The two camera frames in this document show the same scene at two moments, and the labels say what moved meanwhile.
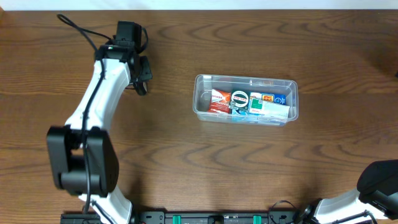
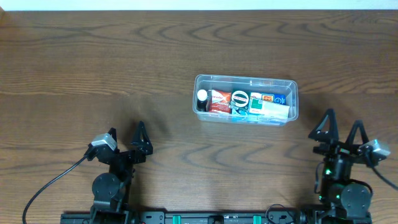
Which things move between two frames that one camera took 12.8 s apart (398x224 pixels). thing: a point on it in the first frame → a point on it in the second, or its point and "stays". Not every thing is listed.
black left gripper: x=148 y=76 → x=147 y=149
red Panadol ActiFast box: x=219 y=101 stays
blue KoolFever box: x=274 y=98 stays
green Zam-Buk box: x=239 y=99 stays
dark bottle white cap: x=141 y=88 → x=202 y=102
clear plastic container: x=245 y=100 stays
